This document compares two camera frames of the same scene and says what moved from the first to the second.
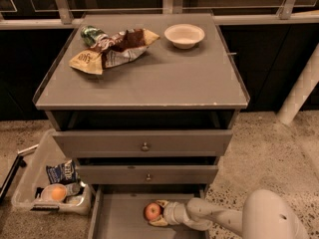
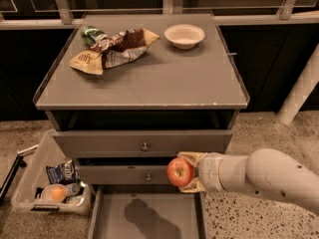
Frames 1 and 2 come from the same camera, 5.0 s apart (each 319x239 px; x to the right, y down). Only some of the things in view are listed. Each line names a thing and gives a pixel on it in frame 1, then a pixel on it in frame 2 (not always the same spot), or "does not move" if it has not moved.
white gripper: [170, 213] to [209, 171]
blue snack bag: [63, 173] does not move
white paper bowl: [184, 36] does not move
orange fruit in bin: [54, 192] does not move
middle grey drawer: [147, 174] does not move
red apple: [152, 211] to [179, 171]
